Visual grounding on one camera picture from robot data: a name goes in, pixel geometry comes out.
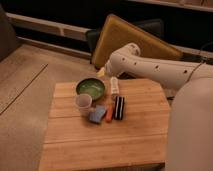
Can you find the white small bottle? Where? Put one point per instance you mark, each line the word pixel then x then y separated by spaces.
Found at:
pixel 114 87

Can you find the orange carrot toy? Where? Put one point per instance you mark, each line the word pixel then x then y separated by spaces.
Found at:
pixel 109 113

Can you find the blue sponge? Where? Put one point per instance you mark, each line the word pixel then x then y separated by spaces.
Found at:
pixel 96 114

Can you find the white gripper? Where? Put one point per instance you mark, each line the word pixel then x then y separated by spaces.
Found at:
pixel 104 72

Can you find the yellow cushioned chair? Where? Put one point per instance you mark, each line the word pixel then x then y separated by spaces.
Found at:
pixel 116 33

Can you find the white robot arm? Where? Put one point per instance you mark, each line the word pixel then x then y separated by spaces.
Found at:
pixel 190 128

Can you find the translucent plastic cup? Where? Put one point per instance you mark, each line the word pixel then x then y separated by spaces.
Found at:
pixel 83 103

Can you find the green ceramic bowl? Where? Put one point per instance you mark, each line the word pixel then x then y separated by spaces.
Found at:
pixel 91 86

